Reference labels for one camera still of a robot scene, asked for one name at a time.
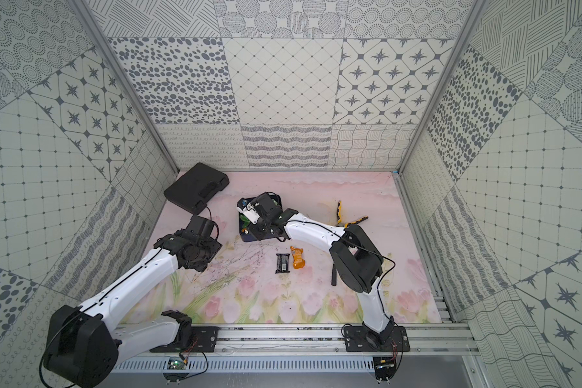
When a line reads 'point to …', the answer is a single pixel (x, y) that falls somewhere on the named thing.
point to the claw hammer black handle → (334, 276)
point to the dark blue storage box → (244, 223)
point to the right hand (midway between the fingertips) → (255, 225)
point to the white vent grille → (241, 365)
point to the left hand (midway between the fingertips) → (216, 247)
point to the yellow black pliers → (339, 215)
